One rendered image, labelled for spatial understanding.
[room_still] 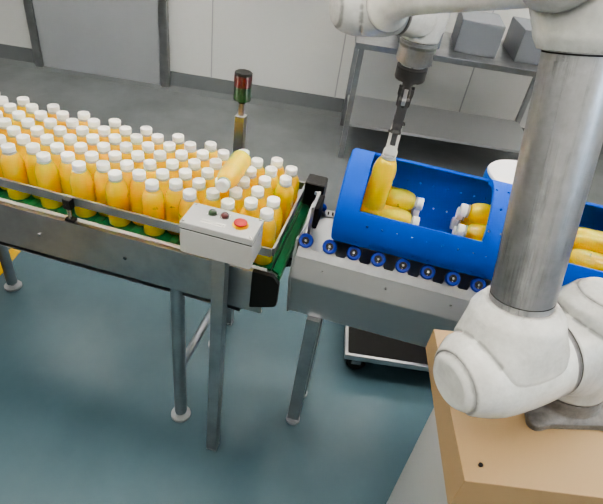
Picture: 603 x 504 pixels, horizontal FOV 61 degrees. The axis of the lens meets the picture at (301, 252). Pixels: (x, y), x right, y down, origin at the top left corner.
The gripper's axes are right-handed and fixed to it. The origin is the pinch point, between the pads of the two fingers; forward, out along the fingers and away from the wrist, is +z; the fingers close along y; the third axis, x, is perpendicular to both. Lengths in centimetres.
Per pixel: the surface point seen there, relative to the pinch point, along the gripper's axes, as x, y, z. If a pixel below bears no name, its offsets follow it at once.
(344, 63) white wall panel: 56, 328, 84
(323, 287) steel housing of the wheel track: 10, -9, 49
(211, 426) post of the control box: 39, -25, 115
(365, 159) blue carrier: 6.2, 3.0, 8.5
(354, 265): 1.9, -5.9, 39.3
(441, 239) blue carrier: -19.3, -8.8, 20.8
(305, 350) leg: 12, -4, 85
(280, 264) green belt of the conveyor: 23.8, -10.5, 42.4
